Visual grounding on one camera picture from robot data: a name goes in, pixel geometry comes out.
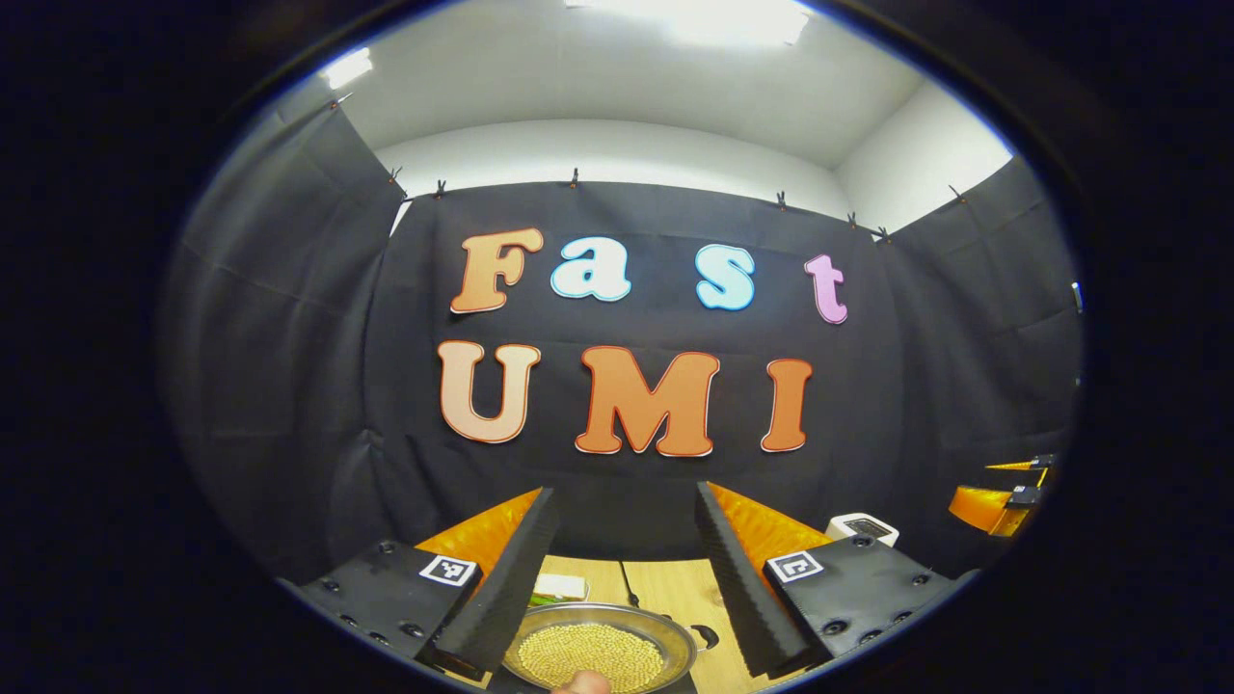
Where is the stainless steel pot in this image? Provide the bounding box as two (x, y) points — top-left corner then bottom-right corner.
(501, 602), (720, 694)

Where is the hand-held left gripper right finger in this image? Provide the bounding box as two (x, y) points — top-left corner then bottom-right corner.
(694, 480), (977, 679)

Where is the black backdrop cloth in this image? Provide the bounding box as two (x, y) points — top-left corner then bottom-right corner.
(159, 96), (1086, 584)

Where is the row of black cloth clips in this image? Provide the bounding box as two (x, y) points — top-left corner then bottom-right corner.
(328, 92), (965, 244)

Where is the sandwich on white plate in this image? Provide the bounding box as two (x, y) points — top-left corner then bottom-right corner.
(528, 574), (591, 608)

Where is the white toaster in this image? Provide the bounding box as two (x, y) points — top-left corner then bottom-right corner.
(826, 513), (900, 548)

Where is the small ceiling light panel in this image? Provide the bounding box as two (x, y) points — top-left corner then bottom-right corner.
(323, 48), (374, 90)

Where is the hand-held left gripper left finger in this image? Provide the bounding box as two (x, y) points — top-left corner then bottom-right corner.
(280, 487), (560, 676)

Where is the pile of yellow soybeans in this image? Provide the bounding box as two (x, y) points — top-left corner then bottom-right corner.
(518, 623), (666, 693)

